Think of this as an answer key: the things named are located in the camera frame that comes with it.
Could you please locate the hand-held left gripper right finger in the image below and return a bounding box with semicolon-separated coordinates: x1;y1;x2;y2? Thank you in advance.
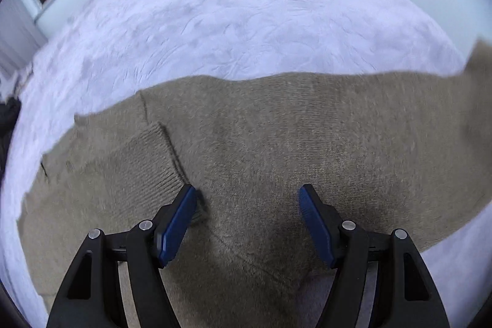
299;184;450;328

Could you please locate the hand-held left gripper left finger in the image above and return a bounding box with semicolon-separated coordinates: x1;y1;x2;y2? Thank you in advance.
46;184;197;328

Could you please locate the beige knit sweater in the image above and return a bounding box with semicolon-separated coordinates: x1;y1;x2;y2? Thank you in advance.
17;41;492;328

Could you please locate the black jacket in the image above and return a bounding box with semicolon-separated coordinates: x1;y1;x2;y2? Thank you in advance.
0;97;22;177

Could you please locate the lavender embossed blanket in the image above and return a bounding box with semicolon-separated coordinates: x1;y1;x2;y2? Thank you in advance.
0;0;492;328

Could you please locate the white ribbed radiator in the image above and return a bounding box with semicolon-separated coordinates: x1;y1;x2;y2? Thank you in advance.
0;0;49;78

